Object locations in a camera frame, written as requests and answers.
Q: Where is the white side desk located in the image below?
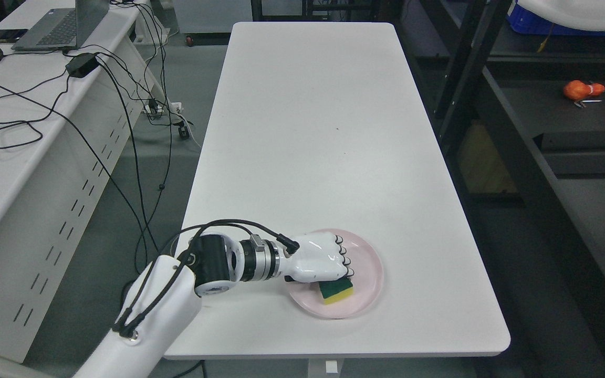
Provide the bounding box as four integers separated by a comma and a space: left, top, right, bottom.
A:
0, 1, 163, 377

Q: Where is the black metal shelf rack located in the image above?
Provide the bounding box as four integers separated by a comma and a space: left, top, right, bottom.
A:
394, 1, 605, 377

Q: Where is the white table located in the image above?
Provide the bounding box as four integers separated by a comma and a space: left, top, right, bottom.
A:
165, 22, 511, 360

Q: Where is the blue plastic crate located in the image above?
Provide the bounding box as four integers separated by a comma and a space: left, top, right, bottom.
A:
507, 1, 605, 37

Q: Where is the black looped cable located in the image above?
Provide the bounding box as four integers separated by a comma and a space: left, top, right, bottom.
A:
0, 68, 148, 263

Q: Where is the white power strip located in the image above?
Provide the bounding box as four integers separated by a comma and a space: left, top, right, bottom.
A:
141, 99, 184, 118

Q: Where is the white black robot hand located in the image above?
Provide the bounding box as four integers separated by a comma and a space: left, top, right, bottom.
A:
279, 232, 354, 283

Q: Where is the green yellow sponge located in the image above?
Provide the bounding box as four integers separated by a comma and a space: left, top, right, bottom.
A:
318, 278, 354, 306

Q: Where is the pink round plate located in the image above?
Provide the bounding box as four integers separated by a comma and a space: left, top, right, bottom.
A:
286, 229, 384, 320

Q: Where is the orange toy object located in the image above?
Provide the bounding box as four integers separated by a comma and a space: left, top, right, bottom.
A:
562, 80, 605, 101

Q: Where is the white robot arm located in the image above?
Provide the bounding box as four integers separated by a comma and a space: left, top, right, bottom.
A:
75, 256, 202, 377

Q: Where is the black power adapter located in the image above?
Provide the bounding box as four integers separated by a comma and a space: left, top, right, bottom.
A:
65, 52, 99, 78

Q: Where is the grey laptop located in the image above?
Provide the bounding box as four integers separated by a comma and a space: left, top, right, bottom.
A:
12, 1, 110, 51

